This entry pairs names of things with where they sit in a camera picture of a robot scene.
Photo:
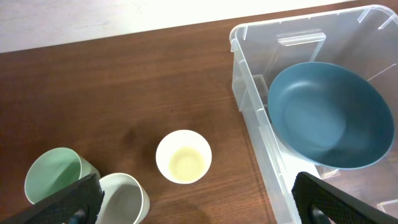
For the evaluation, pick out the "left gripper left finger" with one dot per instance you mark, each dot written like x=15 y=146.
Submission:
x=80 y=202

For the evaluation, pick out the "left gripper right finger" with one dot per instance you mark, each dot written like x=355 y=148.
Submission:
x=319 y=202

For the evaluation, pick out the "grey cup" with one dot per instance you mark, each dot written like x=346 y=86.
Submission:
x=125 y=201

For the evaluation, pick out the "green cup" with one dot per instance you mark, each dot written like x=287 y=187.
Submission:
x=53 y=171

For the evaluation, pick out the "cream cup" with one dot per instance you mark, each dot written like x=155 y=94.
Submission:
x=183 y=156

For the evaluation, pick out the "clear plastic storage container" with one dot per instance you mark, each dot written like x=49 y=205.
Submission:
x=360 y=39

